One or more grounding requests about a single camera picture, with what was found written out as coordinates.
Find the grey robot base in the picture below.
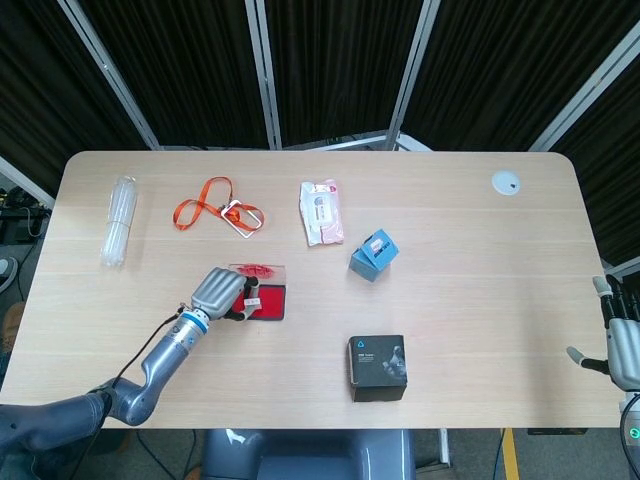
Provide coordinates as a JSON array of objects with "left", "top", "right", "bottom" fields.
[{"left": 198, "top": 428, "right": 417, "bottom": 480}]

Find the red ink pad case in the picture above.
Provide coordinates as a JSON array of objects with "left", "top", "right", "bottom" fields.
[{"left": 228, "top": 262, "right": 289, "bottom": 322}]

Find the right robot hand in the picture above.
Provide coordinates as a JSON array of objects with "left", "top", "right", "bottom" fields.
[{"left": 566, "top": 274, "right": 640, "bottom": 392}]

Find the black folding screen partition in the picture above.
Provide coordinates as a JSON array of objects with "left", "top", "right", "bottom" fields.
[{"left": 0, "top": 0, "right": 640, "bottom": 271}]

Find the black product box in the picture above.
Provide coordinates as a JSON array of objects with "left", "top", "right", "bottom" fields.
[{"left": 347, "top": 334, "right": 407, "bottom": 403}]

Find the small blue cardboard box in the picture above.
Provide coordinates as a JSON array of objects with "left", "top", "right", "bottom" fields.
[{"left": 348, "top": 228, "right": 400, "bottom": 284}]

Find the white round cable grommet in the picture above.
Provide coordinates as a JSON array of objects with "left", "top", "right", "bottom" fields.
[{"left": 490, "top": 170, "right": 522, "bottom": 197}]

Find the pink wet wipes pack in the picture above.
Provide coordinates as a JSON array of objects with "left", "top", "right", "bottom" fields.
[{"left": 299, "top": 178, "right": 346, "bottom": 248}]

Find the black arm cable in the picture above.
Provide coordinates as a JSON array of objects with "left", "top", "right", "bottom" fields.
[{"left": 112, "top": 302, "right": 194, "bottom": 391}]

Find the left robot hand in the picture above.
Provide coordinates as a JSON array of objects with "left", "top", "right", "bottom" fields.
[{"left": 190, "top": 266, "right": 262, "bottom": 323}]

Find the clear plastic tube bundle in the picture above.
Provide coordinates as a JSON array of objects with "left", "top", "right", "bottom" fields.
[{"left": 99, "top": 174, "right": 139, "bottom": 270}]

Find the orange lanyard with badge holder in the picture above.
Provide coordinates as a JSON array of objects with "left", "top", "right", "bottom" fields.
[{"left": 172, "top": 177, "right": 266, "bottom": 240}]

